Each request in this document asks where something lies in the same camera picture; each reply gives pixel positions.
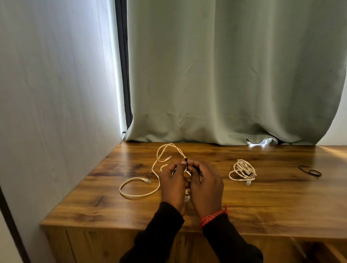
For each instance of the person's right hand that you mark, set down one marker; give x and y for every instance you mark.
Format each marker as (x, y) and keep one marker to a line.
(207, 189)

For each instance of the wooden cabinet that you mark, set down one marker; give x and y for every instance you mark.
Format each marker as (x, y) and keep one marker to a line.
(271, 206)

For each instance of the black window frame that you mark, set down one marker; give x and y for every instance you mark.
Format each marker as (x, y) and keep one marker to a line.
(123, 67)

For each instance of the grey-green curtain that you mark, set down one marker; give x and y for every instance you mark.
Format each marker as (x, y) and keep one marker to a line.
(230, 73)

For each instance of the person's left hand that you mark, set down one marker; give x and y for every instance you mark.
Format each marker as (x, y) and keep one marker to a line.
(173, 187)

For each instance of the white side panel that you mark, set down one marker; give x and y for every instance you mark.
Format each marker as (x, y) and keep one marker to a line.
(54, 108)

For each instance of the person's left forearm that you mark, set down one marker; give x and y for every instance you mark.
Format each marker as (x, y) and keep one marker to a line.
(154, 238)

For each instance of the person's right forearm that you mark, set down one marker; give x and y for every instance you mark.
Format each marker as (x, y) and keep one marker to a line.
(230, 241)

